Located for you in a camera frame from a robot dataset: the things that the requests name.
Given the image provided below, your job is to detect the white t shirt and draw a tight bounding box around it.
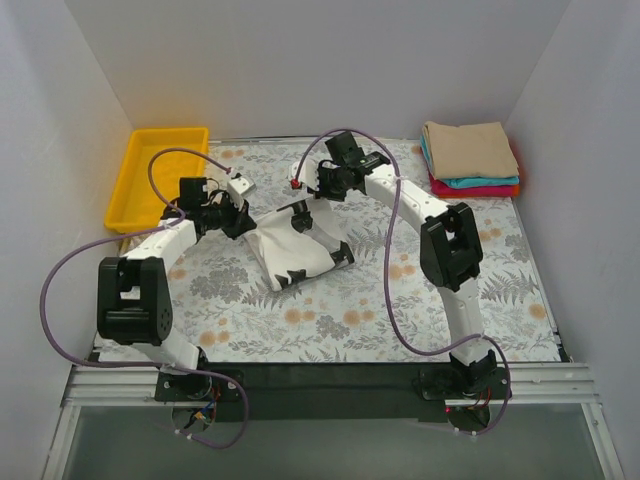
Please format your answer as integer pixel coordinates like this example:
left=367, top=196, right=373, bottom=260
left=243, top=197, right=355, bottom=292

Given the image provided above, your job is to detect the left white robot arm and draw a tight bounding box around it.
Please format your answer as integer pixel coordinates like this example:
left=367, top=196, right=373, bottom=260
left=97, top=174, right=256, bottom=400

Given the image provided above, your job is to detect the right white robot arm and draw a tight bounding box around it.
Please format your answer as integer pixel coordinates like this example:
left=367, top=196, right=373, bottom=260
left=307, top=128, right=497, bottom=398

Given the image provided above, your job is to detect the yellow plastic bin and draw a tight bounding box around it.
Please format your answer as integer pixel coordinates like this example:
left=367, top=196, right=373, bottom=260
left=103, top=126, right=210, bottom=235

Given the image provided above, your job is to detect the pink folded t shirt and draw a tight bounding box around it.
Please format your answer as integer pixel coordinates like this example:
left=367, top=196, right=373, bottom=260
left=429, top=175, right=501, bottom=198

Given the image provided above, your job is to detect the floral patterned table mat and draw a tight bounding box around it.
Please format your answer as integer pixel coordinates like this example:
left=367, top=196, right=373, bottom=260
left=99, top=142, right=561, bottom=364

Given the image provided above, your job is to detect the teal folded t shirt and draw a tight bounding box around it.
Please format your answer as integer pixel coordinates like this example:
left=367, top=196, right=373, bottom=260
left=420, top=136, right=520, bottom=189

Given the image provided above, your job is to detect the beige folded t shirt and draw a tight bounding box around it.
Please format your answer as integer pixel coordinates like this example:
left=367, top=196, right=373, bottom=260
left=423, top=121, right=519, bottom=180

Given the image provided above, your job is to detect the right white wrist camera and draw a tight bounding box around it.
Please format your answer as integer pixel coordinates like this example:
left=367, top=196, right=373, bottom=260
left=289, top=160, right=319, bottom=196

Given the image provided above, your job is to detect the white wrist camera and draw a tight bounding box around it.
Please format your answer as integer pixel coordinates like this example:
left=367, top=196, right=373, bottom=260
left=226, top=170, right=256, bottom=209
left=289, top=160, right=319, bottom=196

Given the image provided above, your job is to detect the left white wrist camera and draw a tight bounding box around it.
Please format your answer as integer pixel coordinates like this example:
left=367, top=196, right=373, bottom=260
left=226, top=170, right=256, bottom=209

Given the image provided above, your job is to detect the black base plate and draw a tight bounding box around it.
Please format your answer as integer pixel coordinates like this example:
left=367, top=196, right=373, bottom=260
left=154, top=362, right=511, bottom=423

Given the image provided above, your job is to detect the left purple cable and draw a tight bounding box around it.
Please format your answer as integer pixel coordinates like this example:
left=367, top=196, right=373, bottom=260
left=39, top=148, right=251, bottom=450

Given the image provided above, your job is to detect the aluminium frame rail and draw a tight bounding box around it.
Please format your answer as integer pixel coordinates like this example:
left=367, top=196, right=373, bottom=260
left=42, top=362, right=624, bottom=479

